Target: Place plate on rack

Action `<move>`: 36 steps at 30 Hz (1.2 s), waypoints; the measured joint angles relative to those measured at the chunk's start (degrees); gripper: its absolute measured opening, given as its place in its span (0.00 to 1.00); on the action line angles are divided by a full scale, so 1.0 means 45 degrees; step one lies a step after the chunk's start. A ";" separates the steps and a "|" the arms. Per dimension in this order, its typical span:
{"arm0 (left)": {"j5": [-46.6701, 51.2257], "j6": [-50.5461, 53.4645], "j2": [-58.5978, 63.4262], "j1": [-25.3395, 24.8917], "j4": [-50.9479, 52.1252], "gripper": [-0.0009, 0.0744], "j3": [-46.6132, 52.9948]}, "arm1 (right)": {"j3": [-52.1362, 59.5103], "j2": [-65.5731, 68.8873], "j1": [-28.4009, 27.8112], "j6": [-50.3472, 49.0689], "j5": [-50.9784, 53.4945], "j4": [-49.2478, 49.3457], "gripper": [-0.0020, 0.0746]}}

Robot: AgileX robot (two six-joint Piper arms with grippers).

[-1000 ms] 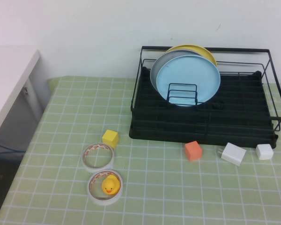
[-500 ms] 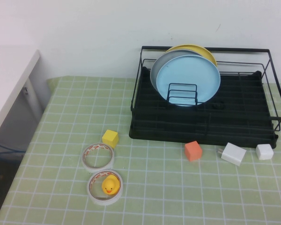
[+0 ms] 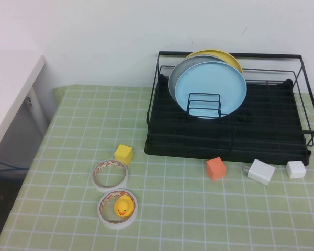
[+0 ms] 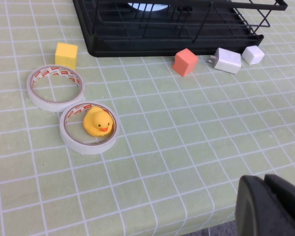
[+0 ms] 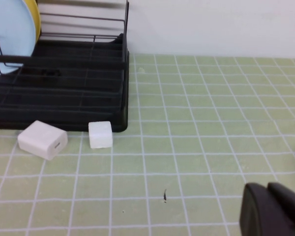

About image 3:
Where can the yellow plate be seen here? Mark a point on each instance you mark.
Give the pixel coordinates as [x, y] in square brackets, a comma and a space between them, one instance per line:
[225, 56]

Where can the white wall charger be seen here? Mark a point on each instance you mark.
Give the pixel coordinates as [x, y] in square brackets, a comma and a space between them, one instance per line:
[261, 172]

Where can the white side table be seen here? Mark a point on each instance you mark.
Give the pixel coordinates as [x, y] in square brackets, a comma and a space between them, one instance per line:
[13, 86]

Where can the green checkered tablecloth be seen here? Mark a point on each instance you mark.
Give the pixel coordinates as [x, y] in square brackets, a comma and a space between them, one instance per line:
[68, 130]

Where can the light blue plate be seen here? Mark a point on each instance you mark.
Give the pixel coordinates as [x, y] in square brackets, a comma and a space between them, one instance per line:
[212, 83]

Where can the orange cube block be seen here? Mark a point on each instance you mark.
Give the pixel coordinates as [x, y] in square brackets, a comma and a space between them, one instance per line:
[215, 168]

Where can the white double-sided tape roll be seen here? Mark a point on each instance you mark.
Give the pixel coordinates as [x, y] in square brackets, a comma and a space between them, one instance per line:
[103, 218]
[95, 181]

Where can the white cube block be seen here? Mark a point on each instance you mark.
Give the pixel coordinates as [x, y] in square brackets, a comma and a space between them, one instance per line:
[295, 170]

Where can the grey plate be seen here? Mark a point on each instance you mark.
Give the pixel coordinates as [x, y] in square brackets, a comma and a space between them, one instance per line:
[178, 75]

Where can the yellow rubber duck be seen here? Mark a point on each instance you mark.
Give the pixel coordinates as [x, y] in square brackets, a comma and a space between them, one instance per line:
[123, 207]

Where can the yellow cube block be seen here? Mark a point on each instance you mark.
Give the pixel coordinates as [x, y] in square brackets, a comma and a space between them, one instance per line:
[123, 154]

